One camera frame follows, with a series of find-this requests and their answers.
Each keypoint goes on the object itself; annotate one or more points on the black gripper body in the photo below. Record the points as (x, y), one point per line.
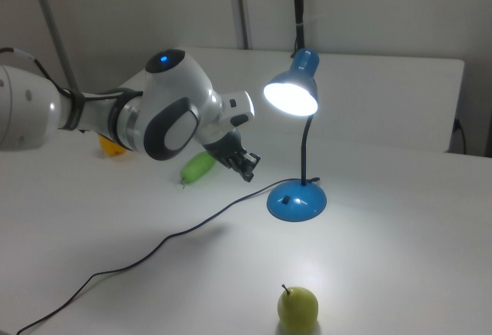
(225, 146)

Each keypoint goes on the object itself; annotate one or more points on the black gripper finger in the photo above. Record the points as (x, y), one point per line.
(251, 160)
(244, 171)

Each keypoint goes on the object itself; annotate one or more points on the blue desk lamp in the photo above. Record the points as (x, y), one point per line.
(296, 200)

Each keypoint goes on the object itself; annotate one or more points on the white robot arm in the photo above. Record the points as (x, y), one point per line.
(173, 93)

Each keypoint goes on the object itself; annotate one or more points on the green toy cucumber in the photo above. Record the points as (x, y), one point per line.
(196, 170)

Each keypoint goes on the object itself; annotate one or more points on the yellow toy bell pepper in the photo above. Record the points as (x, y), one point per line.
(109, 148)

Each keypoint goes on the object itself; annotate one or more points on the yellow-green toy pear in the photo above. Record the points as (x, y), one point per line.
(298, 310)

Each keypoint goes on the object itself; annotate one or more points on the black clamp stand pole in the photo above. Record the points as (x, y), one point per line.
(298, 4)

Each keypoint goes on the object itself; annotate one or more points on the grey metal partition post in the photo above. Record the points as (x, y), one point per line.
(241, 4)
(50, 16)

